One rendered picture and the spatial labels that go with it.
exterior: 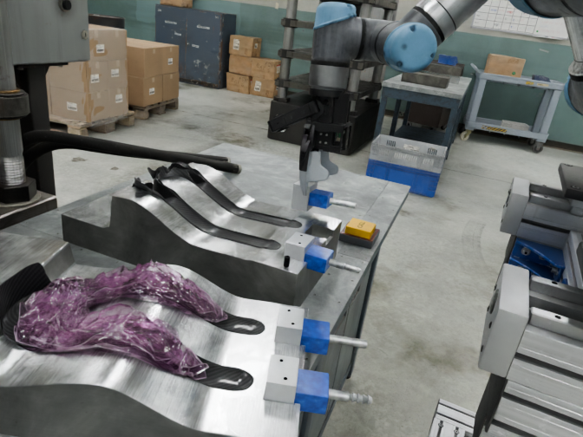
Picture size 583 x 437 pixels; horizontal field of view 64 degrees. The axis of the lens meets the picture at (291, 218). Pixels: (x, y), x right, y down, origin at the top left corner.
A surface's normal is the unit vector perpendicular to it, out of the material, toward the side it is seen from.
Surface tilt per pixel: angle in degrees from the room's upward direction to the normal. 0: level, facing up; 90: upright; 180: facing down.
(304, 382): 0
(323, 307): 0
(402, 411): 0
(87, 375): 8
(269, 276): 90
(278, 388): 90
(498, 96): 90
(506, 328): 90
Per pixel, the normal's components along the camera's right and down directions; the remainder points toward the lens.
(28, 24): 0.92, 0.25
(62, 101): -0.31, 0.31
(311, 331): 0.12, -0.91
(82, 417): -0.08, 0.40
